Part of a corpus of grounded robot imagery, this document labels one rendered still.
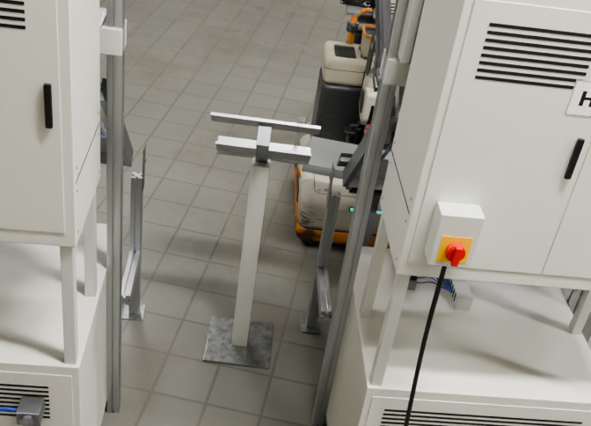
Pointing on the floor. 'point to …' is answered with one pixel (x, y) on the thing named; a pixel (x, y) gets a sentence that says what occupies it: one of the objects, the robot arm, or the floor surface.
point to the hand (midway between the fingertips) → (386, 147)
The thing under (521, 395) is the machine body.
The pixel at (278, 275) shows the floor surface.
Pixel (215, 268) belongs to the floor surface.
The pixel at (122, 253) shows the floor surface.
